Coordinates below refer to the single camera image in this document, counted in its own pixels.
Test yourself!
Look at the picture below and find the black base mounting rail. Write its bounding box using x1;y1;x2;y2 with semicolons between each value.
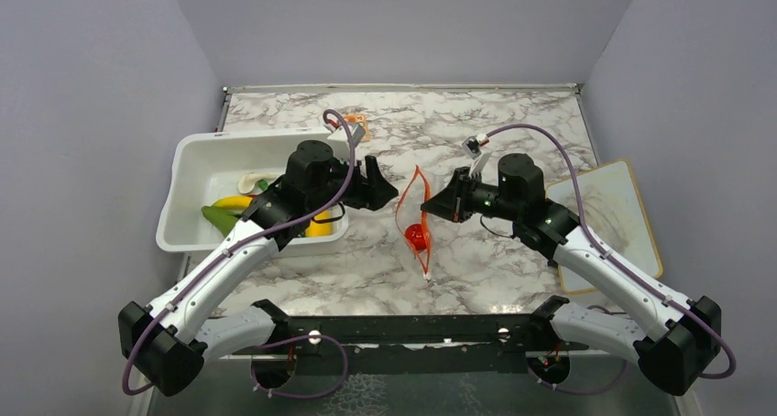
242;301;584;389

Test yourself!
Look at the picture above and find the clear orange-zipper zip bag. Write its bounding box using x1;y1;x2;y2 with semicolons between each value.
393;165;456;284

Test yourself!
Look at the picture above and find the red bell pepper toy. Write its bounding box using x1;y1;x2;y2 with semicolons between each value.
404;223;429;252

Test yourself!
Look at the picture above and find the yellow mango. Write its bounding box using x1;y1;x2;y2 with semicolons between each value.
304;211;333;237

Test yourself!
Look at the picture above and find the yellow banana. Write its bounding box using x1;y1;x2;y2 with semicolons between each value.
212;195;253;211

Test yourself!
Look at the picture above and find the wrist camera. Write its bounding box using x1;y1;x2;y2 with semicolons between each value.
327;121;368;153
462;133;491;178

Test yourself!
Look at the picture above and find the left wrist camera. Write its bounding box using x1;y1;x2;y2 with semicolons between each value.
327;121;368;153

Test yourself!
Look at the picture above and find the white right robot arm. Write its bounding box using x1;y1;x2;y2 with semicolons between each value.
421;154;722;396

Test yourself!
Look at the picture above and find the white board yellow rim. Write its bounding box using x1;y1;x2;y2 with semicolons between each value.
577;159;663;279

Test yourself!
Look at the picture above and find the green leaf vegetable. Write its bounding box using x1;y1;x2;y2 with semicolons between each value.
201;206;241;237

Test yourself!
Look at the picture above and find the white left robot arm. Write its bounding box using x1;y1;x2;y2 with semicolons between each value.
118;140;399;397

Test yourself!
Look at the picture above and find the white plastic bin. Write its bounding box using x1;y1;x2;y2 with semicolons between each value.
156;127;363;253

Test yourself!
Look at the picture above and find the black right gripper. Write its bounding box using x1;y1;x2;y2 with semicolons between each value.
421;167;522;224

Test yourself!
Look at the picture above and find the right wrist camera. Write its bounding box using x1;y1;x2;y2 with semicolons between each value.
462;133;491;178

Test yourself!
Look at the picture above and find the white mushroom toy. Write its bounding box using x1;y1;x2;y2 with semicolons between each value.
237;172;279;195

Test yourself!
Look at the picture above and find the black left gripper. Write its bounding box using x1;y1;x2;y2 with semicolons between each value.
308;150;398;212

